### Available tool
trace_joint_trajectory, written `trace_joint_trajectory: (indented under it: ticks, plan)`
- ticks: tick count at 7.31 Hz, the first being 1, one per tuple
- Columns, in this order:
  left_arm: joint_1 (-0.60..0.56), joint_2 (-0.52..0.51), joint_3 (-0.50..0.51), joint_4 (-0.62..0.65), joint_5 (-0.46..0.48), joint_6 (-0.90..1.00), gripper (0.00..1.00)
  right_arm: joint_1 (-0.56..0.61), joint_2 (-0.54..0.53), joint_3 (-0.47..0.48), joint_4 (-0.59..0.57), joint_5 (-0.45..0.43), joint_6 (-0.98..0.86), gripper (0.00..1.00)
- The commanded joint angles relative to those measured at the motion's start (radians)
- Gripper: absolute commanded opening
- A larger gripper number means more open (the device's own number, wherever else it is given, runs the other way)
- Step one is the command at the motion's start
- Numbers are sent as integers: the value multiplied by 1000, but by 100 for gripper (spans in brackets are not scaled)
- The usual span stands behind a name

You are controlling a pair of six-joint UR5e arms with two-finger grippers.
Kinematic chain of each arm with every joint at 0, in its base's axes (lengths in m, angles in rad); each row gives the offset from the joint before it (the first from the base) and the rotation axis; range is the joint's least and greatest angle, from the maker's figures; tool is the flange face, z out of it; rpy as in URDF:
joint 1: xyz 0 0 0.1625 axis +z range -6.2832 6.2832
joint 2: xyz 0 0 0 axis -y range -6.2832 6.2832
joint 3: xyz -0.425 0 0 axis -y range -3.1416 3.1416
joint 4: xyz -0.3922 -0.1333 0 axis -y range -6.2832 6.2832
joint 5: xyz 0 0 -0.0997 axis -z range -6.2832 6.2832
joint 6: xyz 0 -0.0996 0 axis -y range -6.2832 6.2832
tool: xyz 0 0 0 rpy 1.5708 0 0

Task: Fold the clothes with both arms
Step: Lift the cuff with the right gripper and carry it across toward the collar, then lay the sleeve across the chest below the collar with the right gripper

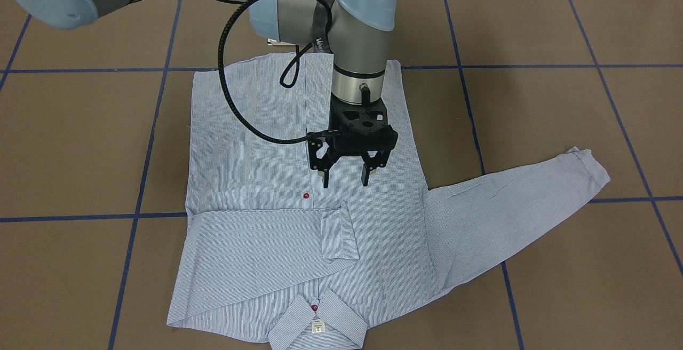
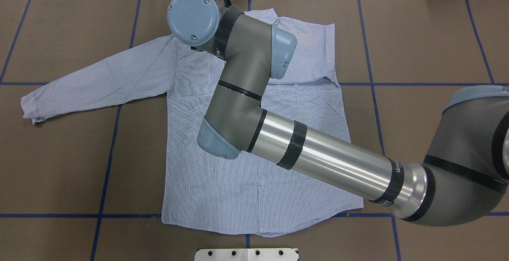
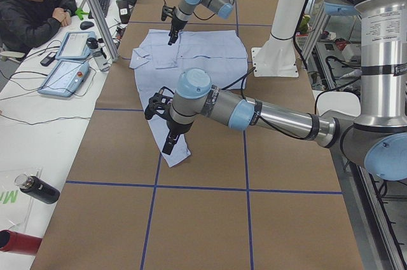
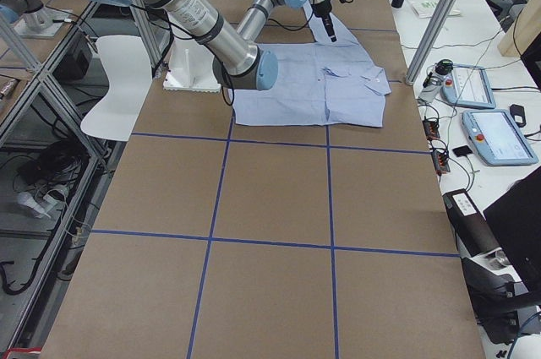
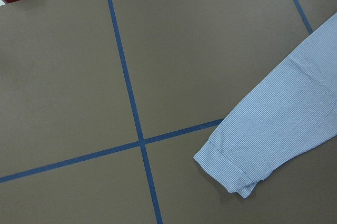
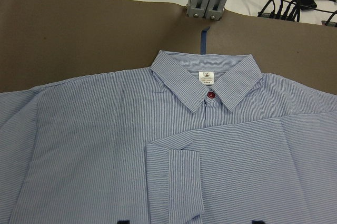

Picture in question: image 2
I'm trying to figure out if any light blue striped shirt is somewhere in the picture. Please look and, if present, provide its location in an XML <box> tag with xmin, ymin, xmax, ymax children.
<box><xmin>20</xmin><ymin>9</ymin><xmax>364</xmax><ymax>237</ymax></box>

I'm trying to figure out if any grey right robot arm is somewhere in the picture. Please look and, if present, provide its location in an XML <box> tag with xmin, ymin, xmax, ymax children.
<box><xmin>167</xmin><ymin>0</ymin><xmax>508</xmax><ymax>226</ymax></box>

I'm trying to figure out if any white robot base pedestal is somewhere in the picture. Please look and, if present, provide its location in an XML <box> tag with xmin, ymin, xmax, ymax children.
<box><xmin>194</xmin><ymin>248</ymin><xmax>300</xmax><ymax>261</ymax></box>

